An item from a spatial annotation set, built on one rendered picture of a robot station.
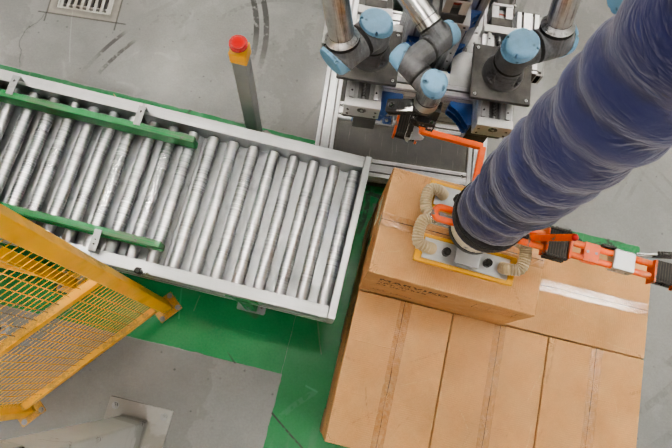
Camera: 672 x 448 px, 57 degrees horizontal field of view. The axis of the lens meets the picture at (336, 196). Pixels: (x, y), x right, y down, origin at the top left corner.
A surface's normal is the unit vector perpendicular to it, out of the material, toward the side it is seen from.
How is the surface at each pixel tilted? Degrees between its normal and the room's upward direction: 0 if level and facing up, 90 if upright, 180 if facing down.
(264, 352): 0
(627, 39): 91
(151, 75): 0
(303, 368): 0
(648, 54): 89
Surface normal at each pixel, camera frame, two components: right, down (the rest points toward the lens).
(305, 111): 0.05, -0.28
